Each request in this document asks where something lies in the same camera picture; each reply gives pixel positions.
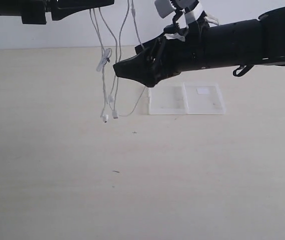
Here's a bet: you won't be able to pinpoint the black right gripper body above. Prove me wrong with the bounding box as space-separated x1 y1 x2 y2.
135 17 210 80

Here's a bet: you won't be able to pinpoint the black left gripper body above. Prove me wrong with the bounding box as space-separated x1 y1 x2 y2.
0 0 115 25

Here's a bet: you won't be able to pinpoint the white wired earphones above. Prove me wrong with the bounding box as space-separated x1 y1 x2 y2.
89 0 143 124

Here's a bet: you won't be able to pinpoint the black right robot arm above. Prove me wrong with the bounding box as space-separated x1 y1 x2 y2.
113 7 285 88

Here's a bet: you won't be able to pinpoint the clear plastic open case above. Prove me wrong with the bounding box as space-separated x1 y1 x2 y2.
148 82 226 115

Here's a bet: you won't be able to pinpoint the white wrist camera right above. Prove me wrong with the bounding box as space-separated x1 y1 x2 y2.
154 0 205 24

